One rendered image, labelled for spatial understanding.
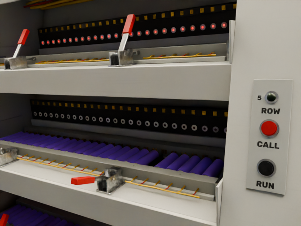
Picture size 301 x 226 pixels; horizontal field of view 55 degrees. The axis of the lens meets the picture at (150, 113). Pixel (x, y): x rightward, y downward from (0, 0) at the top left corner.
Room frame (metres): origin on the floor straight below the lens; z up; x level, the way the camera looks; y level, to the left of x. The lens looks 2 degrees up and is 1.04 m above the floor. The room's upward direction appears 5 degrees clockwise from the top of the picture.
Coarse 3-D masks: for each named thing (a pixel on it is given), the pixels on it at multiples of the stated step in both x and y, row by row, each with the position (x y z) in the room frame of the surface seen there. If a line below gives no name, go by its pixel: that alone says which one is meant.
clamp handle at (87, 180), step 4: (104, 172) 0.44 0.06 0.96; (108, 172) 0.44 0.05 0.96; (88, 176) 0.41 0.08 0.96; (100, 176) 0.44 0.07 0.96; (104, 176) 0.44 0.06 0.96; (108, 176) 0.44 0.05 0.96; (72, 180) 0.39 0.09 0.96; (76, 180) 0.38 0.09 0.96; (80, 180) 0.39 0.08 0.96; (84, 180) 0.39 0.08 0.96; (88, 180) 0.40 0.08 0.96; (92, 180) 0.41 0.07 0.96; (96, 180) 0.42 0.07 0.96; (100, 180) 0.43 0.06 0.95; (76, 184) 0.38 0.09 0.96; (80, 184) 0.39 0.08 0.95
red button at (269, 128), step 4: (264, 124) 0.32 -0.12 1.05; (268, 124) 0.31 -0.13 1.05; (272, 124) 0.31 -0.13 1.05; (264, 128) 0.32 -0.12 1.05; (268, 128) 0.31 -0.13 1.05; (272, 128) 0.31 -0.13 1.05; (276, 128) 0.31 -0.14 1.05; (264, 132) 0.32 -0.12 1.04; (268, 132) 0.31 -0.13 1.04; (272, 132) 0.31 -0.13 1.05
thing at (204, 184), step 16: (0, 144) 0.64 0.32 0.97; (16, 144) 0.62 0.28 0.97; (48, 160) 0.57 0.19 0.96; (64, 160) 0.54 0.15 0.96; (80, 160) 0.52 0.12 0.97; (96, 160) 0.50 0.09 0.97; (112, 160) 0.50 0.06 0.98; (128, 176) 0.47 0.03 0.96; (144, 176) 0.45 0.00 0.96; (160, 176) 0.44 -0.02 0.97; (176, 176) 0.42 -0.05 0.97; (192, 176) 0.42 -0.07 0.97; (208, 176) 0.41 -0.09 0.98; (176, 192) 0.41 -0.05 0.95; (208, 192) 0.40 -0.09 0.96
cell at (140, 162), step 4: (152, 152) 0.53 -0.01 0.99; (156, 152) 0.54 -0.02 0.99; (144, 156) 0.52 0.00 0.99; (148, 156) 0.52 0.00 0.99; (152, 156) 0.52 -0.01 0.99; (156, 156) 0.54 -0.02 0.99; (140, 160) 0.50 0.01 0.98; (144, 160) 0.51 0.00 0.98; (148, 160) 0.51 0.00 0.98; (152, 160) 0.52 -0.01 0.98; (140, 164) 0.49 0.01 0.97; (144, 164) 0.50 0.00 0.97; (148, 164) 0.51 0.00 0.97
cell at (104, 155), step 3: (114, 147) 0.57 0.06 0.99; (117, 147) 0.58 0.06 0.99; (120, 147) 0.58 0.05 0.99; (108, 150) 0.56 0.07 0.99; (111, 150) 0.56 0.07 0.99; (114, 150) 0.56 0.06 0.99; (117, 150) 0.57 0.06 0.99; (102, 153) 0.55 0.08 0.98; (105, 153) 0.55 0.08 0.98; (108, 153) 0.55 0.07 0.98; (111, 153) 0.55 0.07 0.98; (96, 156) 0.54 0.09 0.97; (99, 156) 0.53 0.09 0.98; (102, 156) 0.54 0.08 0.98; (105, 156) 0.54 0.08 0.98
